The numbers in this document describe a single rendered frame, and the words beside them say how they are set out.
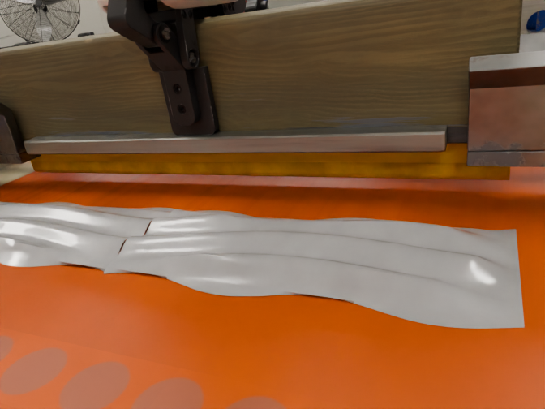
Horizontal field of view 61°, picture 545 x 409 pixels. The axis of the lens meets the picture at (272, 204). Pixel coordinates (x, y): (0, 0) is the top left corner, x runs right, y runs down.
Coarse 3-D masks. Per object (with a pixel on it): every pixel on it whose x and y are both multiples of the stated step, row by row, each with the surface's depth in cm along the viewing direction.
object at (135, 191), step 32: (0, 192) 37; (32, 192) 36; (64, 192) 35; (96, 192) 34; (128, 192) 33; (160, 192) 32; (192, 192) 31; (0, 288) 23; (32, 288) 22; (64, 288) 22; (0, 320) 20; (32, 320) 20
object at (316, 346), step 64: (256, 192) 29; (320, 192) 28; (384, 192) 27; (448, 192) 25; (512, 192) 24; (64, 320) 19; (128, 320) 19; (192, 320) 18; (256, 320) 18; (320, 320) 17; (384, 320) 16; (256, 384) 15; (320, 384) 14; (384, 384) 14; (448, 384) 14; (512, 384) 13
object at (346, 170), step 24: (48, 168) 38; (72, 168) 37; (96, 168) 36; (120, 168) 35; (144, 168) 34; (168, 168) 33; (192, 168) 32; (216, 168) 31; (240, 168) 31; (264, 168) 30; (288, 168) 29; (312, 168) 28; (336, 168) 28; (360, 168) 27; (384, 168) 27; (408, 168) 26; (432, 168) 26; (456, 168) 25; (480, 168) 25; (504, 168) 24
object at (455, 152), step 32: (32, 160) 38; (64, 160) 37; (96, 160) 36; (128, 160) 34; (160, 160) 33; (192, 160) 32; (224, 160) 31; (256, 160) 30; (288, 160) 29; (320, 160) 28; (352, 160) 27; (384, 160) 26; (416, 160) 26; (448, 160) 25
